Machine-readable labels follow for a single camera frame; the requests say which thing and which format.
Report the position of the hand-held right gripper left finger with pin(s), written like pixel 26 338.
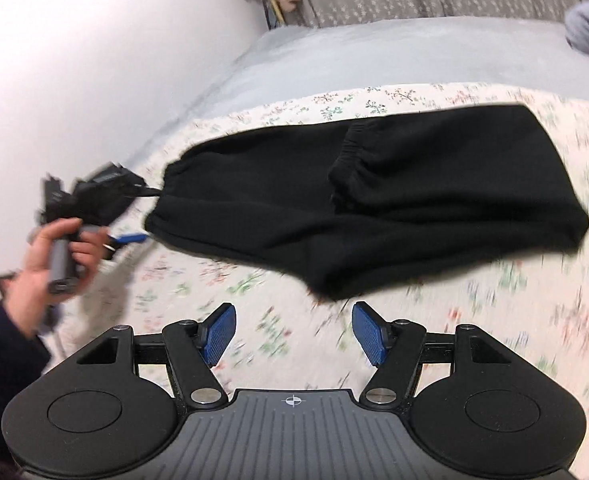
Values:
pixel 219 332

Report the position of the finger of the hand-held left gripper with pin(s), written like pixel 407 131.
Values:
pixel 147 191
pixel 129 239

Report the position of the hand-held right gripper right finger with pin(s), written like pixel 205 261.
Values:
pixel 369 332

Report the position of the black pants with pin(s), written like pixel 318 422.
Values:
pixel 374 200

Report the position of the person's left forearm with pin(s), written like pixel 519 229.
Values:
pixel 9 375

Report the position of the person's left hand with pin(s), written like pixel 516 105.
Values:
pixel 34 265

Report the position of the floral bed sheet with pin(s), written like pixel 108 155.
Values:
pixel 424 340

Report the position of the yellow pole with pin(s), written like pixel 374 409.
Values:
pixel 276 10

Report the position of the grey bed blanket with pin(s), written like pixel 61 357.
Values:
pixel 374 55

